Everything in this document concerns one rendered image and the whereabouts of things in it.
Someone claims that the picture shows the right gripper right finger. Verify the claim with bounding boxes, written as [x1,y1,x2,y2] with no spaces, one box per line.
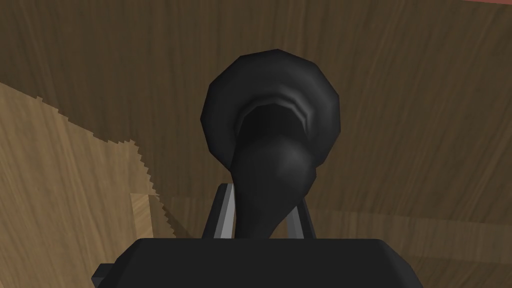
[285,196,318,240]

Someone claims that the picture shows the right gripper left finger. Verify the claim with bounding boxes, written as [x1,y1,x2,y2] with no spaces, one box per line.
[201,182,237,240]

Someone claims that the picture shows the black door handle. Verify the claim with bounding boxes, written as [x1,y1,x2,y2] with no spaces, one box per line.
[199,48,342,240]

